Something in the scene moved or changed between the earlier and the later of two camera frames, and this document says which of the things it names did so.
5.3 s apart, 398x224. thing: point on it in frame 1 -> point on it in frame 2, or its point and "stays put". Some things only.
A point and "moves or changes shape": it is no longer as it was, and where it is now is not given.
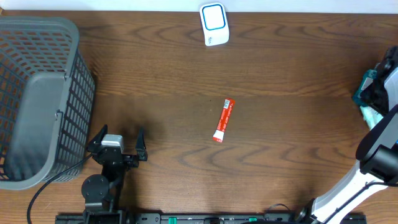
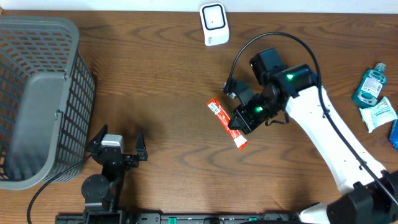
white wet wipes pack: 371,117 stays put
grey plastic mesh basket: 47,101 stays put
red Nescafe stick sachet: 219,131 moves or changes shape
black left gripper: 132,162 stays put
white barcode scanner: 215,23 stays put
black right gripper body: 377,93 -> 258,110
